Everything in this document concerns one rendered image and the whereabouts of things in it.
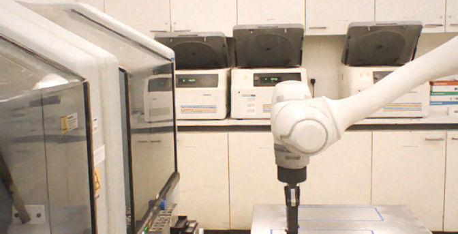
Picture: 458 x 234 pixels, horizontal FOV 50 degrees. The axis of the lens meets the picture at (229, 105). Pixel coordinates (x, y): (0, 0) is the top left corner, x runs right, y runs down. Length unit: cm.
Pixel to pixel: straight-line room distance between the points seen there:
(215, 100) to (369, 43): 125
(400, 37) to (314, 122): 295
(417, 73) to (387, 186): 256
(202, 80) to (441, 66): 249
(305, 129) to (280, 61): 302
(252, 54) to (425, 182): 159
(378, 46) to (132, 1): 191
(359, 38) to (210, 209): 169
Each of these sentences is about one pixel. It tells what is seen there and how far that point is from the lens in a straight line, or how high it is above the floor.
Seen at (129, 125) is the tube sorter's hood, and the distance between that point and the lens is 122.
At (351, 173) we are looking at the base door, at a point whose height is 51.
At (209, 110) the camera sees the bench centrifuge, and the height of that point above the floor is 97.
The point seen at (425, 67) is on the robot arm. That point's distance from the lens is 128.
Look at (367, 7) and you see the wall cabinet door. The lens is 389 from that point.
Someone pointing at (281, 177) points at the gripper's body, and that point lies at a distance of 125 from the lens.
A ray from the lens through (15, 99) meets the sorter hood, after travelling 72.
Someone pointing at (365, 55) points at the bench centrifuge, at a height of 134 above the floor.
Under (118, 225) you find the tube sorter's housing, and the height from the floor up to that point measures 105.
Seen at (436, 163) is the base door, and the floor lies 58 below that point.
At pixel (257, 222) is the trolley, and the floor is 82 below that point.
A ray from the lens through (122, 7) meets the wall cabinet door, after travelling 397.
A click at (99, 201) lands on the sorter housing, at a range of 107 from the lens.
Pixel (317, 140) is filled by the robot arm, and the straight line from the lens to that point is 101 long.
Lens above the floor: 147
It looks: 7 degrees down
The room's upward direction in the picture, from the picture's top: 1 degrees counter-clockwise
